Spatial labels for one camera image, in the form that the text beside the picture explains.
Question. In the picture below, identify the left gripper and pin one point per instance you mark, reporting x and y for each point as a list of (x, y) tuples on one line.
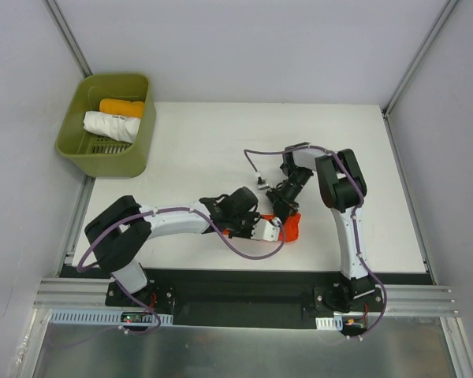
[(250, 222)]

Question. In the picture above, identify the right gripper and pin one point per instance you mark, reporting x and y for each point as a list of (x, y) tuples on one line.
[(281, 201)]

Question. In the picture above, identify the orange t shirt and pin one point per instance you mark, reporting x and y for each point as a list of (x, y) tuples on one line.
[(290, 230)]

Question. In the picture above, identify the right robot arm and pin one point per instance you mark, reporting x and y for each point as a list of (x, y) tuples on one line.
[(342, 190)]

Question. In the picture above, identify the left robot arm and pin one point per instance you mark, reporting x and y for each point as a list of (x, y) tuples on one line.
[(117, 234)]

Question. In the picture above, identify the rolled white t shirt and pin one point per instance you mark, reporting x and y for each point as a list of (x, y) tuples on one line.
[(118, 128)]

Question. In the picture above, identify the green plastic basket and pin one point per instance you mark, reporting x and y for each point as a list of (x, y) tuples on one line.
[(99, 156)]

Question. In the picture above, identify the rolled yellow t shirt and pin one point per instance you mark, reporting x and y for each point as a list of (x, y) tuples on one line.
[(122, 107)]

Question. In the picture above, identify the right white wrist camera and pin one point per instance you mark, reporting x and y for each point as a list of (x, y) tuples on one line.
[(261, 182)]

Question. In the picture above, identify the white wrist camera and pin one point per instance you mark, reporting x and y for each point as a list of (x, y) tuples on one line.
[(267, 230), (261, 182)]

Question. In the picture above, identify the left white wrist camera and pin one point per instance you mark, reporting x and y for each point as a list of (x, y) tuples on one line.
[(267, 230)]

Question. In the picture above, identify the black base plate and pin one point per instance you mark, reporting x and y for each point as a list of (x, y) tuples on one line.
[(249, 299)]

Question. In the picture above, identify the aluminium rail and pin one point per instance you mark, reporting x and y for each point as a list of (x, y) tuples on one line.
[(402, 300)]

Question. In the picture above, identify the right aluminium corner post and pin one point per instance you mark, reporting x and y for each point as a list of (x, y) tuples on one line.
[(420, 55)]

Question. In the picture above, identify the aluminium corner post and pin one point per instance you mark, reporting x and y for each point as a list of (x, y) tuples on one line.
[(420, 55), (62, 25)]

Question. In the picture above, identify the left aluminium corner post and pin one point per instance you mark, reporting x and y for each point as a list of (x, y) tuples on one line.
[(62, 25)]

